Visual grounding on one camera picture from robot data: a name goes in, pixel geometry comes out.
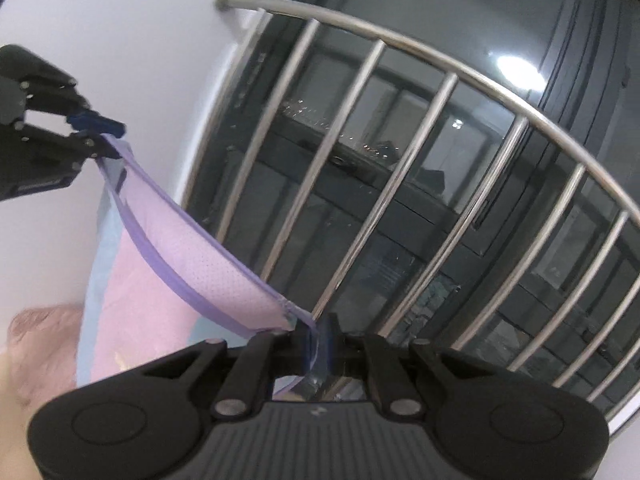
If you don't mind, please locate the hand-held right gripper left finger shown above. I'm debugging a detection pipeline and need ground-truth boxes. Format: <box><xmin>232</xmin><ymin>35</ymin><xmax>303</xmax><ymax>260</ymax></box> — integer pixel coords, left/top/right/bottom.
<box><xmin>144</xmin><ymin>325</ymin><xmax>318</xmax><ymax>418</ymax></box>

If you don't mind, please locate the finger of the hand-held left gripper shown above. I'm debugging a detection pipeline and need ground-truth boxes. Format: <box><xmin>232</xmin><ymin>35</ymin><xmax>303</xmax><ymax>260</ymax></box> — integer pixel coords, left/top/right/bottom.
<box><xmin>20</xmin><ymin>126</ymin><xmax>124</xmax><ymax>181</ymax></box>
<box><xmin>20</xmin><ymin>52</ymin><xmax>125</xmax><ymax>136</ymax></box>

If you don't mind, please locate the steel window railing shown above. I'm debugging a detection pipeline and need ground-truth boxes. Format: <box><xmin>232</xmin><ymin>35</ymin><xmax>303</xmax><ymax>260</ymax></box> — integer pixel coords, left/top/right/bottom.
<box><xmin>180</xmin><ymin>0</ymin><xmax>640</xmax><ymax>421</ymax></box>

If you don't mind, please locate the dark grey curtain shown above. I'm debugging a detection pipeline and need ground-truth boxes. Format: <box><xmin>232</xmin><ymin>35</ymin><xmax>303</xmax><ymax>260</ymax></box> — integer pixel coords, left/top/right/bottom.
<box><xmin>537</xmin><ymin>0</ymin><xmax>640</xmax><ymax>128</ymax></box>

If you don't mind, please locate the pink blue purple-trimmed garment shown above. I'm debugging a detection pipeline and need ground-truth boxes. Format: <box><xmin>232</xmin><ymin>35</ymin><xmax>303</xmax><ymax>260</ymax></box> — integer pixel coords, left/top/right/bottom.
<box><xmin>75</xmin><ymin>135</ymin><xmax>321</xmax><ymax>402</ymax></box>

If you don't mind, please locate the pink quilted blanket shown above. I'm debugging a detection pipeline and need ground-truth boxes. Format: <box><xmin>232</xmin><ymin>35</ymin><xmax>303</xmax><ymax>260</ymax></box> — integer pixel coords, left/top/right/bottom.
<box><xmin>0</xmin><ymin>304</ymin><xmax>87</xmax><ymax>407</ymax></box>

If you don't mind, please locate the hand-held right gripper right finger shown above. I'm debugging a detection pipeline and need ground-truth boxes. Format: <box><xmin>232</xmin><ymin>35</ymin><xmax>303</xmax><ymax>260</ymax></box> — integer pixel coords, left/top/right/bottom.
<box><xmin>320</xmin><ymin>312</ymin><xmax>496</xmax><ymax>417</ymax></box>

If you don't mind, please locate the dark glass window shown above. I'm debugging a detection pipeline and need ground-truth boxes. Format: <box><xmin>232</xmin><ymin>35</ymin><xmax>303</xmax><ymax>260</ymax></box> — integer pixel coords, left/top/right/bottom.
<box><xmin>190</xmin><ymin>0</ymin><xmax>640</xmax><ymax>413</ymax></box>

